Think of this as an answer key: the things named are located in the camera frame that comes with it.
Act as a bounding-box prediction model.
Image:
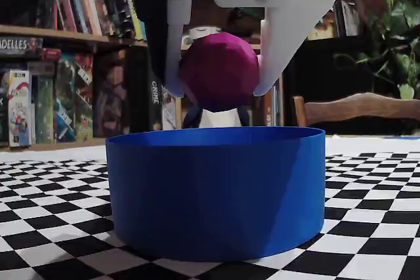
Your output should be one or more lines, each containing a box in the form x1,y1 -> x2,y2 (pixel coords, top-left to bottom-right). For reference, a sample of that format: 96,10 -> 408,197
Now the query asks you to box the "dark red game box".
93,49 -> 129,139

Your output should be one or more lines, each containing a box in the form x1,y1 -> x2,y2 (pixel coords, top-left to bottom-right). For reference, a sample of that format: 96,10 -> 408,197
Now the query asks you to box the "pink faceted ball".
178,31 -> 260,113

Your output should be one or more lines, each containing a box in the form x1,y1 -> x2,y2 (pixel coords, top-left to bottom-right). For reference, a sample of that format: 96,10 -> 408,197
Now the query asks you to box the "brick bonsai tree model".
226,7 -> 266,33

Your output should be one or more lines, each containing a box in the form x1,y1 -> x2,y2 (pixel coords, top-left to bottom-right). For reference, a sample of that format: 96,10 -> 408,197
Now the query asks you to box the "Citadelles game box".
0,37 -> 44,57

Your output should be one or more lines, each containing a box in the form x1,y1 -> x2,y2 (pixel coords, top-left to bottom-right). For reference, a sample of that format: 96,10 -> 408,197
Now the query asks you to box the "dark dotted book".
108,0 -> 136,39

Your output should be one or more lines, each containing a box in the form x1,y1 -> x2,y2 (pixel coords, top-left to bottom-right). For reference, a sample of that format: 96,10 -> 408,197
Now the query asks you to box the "green game box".
34,75 -> 56,145

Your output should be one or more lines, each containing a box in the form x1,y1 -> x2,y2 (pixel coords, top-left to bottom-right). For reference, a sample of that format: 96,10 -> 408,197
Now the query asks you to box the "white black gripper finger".
133,0 -> 195,99

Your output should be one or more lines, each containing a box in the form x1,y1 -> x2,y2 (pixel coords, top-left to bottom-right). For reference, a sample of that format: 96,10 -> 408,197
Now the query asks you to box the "dark cabinet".
282,35 -> 420,129

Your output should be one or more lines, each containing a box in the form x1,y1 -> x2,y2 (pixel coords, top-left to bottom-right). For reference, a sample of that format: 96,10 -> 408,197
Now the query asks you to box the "leafy green plant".
333,0 -> 420,100

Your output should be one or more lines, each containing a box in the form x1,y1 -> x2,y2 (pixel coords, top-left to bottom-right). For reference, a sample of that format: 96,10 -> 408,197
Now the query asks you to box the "checkerboard printed white sheet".
0,134 -> 420,280

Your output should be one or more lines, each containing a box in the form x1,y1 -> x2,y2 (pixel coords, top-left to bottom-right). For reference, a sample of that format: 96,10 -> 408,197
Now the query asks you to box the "white illustrated game box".
7,69 -> 33,148

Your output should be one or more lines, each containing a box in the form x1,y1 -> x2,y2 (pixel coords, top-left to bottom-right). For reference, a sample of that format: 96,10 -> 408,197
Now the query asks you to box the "orange book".
77,0 -> 101,35

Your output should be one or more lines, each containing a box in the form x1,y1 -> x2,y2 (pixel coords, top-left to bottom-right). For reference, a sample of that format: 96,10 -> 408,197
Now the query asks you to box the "small red box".
41,48 -> 62,60

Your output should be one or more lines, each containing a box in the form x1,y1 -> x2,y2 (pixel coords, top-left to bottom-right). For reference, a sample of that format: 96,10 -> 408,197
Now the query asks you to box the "pale blue book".
65,0 -> 90,34

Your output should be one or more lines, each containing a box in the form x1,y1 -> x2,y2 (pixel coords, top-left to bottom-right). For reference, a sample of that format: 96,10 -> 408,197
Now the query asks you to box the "light wooden bookshelf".
0,0 -> 286,151

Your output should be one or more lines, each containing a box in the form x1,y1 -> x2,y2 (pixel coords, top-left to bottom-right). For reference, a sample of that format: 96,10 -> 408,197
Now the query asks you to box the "blue white penguin figure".
182,96 -> 252,129

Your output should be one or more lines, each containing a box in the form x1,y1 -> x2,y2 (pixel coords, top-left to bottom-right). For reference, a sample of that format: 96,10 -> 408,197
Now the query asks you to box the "blue round box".
105,126 -> 326,263

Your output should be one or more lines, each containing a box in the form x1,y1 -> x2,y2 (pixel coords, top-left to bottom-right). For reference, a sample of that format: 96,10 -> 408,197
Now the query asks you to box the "teal illustrated game box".
54,53 -> 78,143

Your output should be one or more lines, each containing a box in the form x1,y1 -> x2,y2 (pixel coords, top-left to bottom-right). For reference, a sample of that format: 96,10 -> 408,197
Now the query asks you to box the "brown wooden chair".
293,91 -> 420,136

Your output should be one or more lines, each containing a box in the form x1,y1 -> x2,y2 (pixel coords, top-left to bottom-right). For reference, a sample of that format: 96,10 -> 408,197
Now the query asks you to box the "black Crime game box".
148,75 -> 164,132

